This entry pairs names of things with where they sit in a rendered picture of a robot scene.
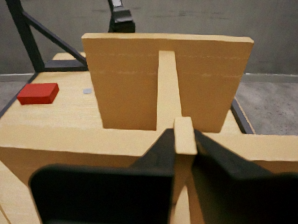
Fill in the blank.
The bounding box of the tan wooden board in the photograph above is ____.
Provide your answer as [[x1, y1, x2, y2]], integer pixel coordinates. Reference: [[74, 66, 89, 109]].
[[81, 33, 255, 134], [0, 123, 298, 224]]

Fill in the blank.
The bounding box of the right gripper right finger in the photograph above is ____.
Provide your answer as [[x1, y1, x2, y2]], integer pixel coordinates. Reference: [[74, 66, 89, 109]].
[[191, 129, 298, 224]]

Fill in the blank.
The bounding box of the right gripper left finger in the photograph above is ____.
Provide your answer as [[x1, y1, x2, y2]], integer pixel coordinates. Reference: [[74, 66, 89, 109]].
[[28, 128, 176, 224]]

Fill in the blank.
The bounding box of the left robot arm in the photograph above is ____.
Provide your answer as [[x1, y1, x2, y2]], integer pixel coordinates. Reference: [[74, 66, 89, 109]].
[[108, 0, 136, 33]]

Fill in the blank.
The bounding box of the red rectangular block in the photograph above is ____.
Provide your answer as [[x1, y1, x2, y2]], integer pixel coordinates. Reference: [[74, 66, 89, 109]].
[[17, 83, 60, 105]]

